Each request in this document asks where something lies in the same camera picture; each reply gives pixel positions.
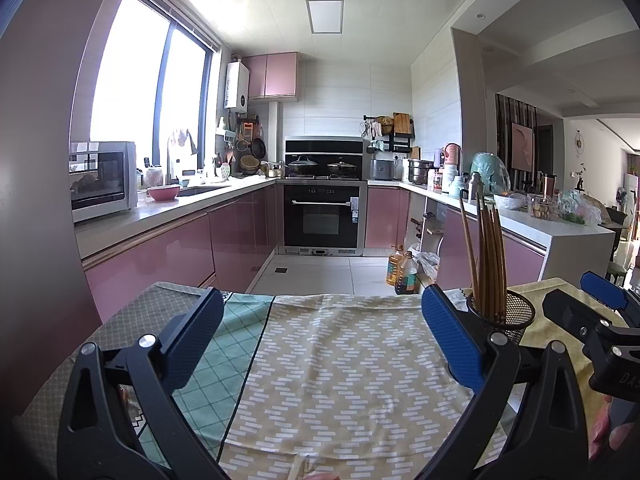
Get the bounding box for black mesh utensil holder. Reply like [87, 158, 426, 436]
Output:
[466, 289, 536, 345]

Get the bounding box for metal sink faucet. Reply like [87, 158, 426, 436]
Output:
[166, 142, 181, 183]

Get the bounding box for pink wall painting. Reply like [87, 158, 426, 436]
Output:
[510, 122, 536, 170]

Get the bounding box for green beige patterned tablecloth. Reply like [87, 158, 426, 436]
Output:
[12, 282, 501, 480]

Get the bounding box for clear plastic box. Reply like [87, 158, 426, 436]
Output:
[527, 195, 558, 221]

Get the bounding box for white wall water heater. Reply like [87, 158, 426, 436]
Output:
[225, 61, 251, 111]

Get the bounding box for dark-framed kitchen window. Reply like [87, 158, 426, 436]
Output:
[89, 0, 221, 183]

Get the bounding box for black wall rack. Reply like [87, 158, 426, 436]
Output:
[363, 115, 415, 155]

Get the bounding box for steel stockpot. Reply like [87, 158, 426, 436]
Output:
[407, 159, 433, 186]

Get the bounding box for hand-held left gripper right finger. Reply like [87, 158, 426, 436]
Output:
[420, 284, 591, 480]

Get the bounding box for yellow cooking oil bottle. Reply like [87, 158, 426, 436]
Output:
[385, 244, 405, 287]

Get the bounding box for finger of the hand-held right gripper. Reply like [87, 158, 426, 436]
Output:
[542, 290, 618, 357]
[580, 271, 640, 322]

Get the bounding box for clear plastic bag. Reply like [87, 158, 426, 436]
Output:
[557, 189, 603, 226]

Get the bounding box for white countertop oven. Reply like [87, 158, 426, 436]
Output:
[69, 141, 139, 211]

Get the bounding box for hanging cloth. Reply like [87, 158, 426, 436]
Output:
[170, 128, 197, 153]

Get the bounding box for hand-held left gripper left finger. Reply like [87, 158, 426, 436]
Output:
[56, 287, 226, 480]

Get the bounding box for black built-in oven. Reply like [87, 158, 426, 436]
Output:
[281, 182, 362, 256]

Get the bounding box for black range hood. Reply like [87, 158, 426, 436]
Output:
[285, 136, 365, 161]

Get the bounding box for white plastic bag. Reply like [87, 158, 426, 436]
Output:
[414, 251, 441, 286]

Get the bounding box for bundle of wooden chopsticks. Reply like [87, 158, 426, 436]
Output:
[459, 195, 508, 326]

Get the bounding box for ceiling light panel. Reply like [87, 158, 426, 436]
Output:
[306, 0, 345, 35]

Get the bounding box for pink wall cabinet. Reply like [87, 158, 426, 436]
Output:
[241, 51, 300, 101]

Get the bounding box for pink base cabinet run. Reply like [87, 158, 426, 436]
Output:
[364, 185, 546, 291]
[82, 182, 278, 321]

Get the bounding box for two cooking oil bottles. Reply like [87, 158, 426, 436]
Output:
[395, 251, 420, 296]

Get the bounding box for person's right hand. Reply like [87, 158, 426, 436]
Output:
[589, 392, 640, 461]

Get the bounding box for white kitchen countertop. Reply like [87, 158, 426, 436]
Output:
[74, 177, 616, 261]

